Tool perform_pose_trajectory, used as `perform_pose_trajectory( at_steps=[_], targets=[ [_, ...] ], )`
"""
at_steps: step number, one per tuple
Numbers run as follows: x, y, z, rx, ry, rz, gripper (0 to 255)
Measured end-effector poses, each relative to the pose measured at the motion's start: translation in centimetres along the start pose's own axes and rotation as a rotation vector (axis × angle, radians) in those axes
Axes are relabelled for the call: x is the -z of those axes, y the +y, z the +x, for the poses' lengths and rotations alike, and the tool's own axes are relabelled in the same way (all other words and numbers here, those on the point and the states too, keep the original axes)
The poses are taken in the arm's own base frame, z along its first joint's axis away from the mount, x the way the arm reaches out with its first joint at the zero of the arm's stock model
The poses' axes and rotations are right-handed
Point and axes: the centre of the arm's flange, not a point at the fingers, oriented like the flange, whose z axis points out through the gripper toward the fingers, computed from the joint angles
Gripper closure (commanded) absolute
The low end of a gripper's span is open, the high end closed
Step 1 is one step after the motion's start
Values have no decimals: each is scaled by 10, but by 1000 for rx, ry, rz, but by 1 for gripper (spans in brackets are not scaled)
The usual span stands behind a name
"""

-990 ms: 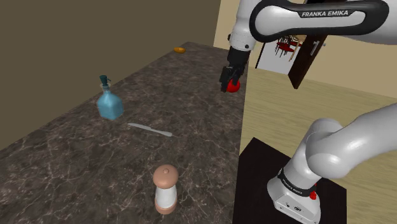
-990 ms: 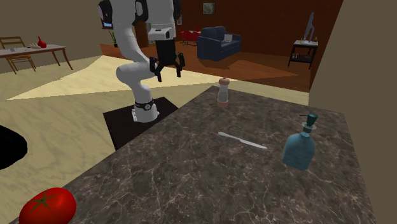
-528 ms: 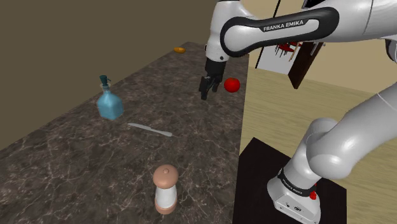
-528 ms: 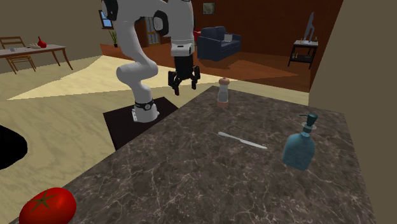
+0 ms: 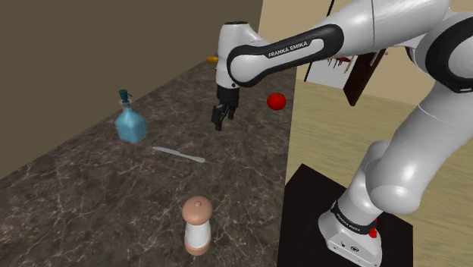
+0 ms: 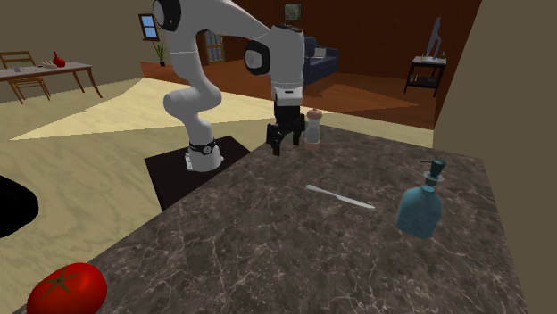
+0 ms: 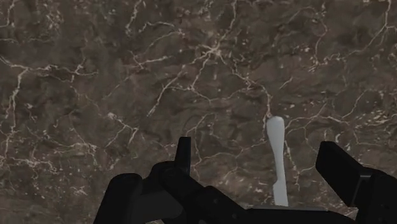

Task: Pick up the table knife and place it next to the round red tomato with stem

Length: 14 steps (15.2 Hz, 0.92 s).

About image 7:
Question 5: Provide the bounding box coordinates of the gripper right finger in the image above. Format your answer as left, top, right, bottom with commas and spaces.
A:
315, 141, 397, 224

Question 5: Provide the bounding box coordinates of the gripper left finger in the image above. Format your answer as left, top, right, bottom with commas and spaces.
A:
94, 136, 246, 224

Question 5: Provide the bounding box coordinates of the white plastic knife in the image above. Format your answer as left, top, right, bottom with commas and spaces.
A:
266, 116, 289, 207

